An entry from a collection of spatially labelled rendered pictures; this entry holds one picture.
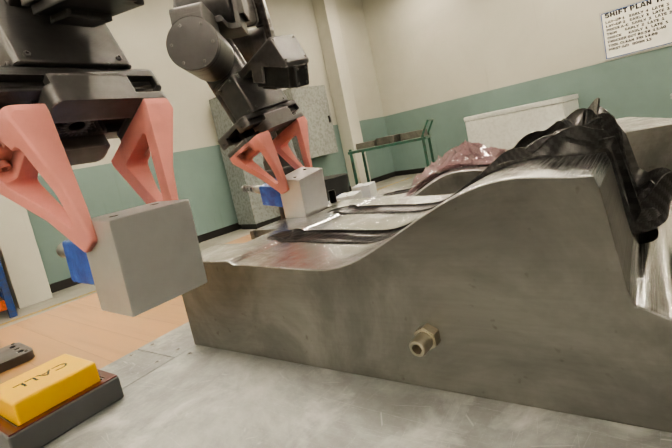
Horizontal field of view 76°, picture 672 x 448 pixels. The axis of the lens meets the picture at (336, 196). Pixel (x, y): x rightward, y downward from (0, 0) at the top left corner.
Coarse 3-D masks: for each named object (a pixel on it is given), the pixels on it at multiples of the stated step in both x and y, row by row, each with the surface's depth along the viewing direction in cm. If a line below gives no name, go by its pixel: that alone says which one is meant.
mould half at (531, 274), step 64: (512, 192) 23; (576, 192) 21; (256, 256) 39; (320, 256) 36; (384, 256) 28; (448, 256) 26; (512, 256) 24; (576, 256) 22; (640, 256) 26; (192, 320) 44; (256, 320) 38; (320, 320) 33; (384, 320) 30; (448, 320) 27; (512, 320) 24; (576, 320) 22; (640, 320) 21; (448, 384) 28; (512, 384) 25; (576, 384) 23; (640, 384) 21
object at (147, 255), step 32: (96, 224) 23; (128, 224) 23; (160, 224) 25; (192, 224) 26; (64, 256) 31; (96, 256) 24; (128, 256) 23; (160, 256) 24; (192, 256) 26; (96, 288) 25; (128, 288) 23; (160, 288) 24; (192, 288) 26
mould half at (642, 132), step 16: (624, 128) 58; (640, 128) 54; (656, 128) 53; (640, 144) 54; (656, 144) 53; (640, 160) 54; (656, 160) 53; (448, 176) 62; (464, 176) 61; (384, 192) 86; (416, 192) 67; (432, 192) 63; (448, 192) 62
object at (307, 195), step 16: (288, 176) 55; (304, 176) 53; (320, 176) 56; (256, 192) 60; (272, 192) 56; (288, 192) 54; (304, 192) 53; (320, 192) 56; (288, 208) 55; (304, 208) 54; (320, 208) 56
